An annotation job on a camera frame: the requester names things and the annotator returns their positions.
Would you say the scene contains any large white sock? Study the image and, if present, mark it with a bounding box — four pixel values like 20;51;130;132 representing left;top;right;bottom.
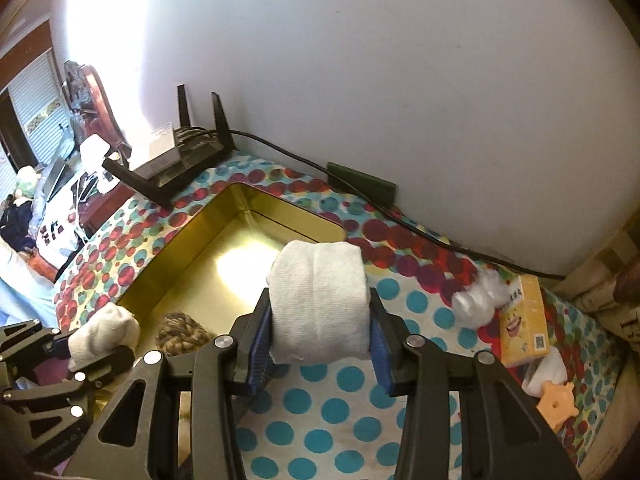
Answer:
268;240;373;363

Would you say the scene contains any dark blue clothing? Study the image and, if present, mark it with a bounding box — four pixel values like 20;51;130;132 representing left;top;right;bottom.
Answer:
0;195;38;253

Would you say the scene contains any dark green wall box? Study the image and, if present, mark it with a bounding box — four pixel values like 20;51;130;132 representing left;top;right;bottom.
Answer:
326;161;397;206

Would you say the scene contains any gold metal tin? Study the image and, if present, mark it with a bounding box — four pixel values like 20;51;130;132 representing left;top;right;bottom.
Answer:
116;182;348;361

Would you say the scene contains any white sheet with black squares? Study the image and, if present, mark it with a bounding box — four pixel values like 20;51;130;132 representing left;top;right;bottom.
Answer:
35;195;88;256

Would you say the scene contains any beige printed cloth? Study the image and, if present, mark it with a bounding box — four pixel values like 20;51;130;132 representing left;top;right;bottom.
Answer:
550;220;640;361

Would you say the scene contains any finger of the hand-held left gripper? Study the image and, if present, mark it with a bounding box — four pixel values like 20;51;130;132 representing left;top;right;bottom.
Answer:
0;346;137;461
0;320;72;362

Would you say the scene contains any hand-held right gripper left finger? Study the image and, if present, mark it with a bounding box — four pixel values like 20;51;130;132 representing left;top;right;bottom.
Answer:
65;287;274;480

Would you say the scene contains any polka dot cloth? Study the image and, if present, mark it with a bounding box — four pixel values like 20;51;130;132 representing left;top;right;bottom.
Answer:
54;152;631;480

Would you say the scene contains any white cotton ball bag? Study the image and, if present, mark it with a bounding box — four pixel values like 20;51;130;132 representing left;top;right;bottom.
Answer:
452;267;501;331

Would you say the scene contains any white square box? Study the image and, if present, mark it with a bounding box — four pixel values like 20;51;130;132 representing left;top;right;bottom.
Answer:
80;135;110;166

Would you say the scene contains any black router with antennas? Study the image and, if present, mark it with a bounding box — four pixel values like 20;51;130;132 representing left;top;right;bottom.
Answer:
102;84;238;208

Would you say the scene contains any yellow cardboard box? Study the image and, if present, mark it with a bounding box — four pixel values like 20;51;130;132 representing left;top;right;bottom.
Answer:
492;274;551;368

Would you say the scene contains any small white sock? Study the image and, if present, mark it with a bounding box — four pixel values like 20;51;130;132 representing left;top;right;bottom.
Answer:
521;347;568;396
67;302;141;372

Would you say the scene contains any orange star-shaped toy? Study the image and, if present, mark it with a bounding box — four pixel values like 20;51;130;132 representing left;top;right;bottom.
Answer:
537;381;580;432

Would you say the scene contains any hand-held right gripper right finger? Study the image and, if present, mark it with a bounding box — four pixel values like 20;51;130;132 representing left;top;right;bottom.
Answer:
367;287;581;480

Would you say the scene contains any white window blind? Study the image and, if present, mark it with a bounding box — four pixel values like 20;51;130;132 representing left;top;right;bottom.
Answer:
9;52;68;136

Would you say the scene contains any white flat box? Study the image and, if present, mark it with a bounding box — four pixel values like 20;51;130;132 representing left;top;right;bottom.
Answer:
129;124;183;178

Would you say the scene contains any black cable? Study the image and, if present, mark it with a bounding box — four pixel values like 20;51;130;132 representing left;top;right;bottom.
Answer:
200;129;567;279

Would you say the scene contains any brown wooden chair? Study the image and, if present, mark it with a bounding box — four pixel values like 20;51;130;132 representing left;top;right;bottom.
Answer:
65;60;133;161

